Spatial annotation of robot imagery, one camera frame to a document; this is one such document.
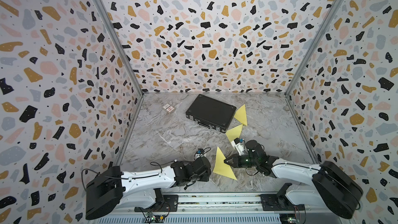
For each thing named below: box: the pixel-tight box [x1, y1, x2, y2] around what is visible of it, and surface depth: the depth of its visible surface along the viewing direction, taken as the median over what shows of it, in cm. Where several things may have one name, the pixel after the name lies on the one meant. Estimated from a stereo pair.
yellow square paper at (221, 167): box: [212, 146, 238, 181], surface depth 83 cm
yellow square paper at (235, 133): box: [225, 123, 244, 143], surface depth 102 cm
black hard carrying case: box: [185, 93, 237, 134], surface depth 107 cm
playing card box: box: [162, 103, 176, 114], surface depth 112 cm
